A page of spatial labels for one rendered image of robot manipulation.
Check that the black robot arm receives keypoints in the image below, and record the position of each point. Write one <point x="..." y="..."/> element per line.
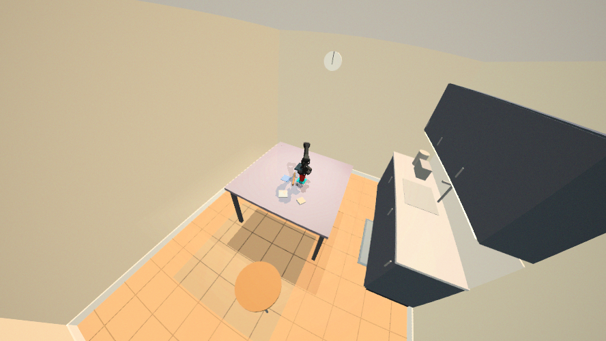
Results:
<point x="306" y="159"/>

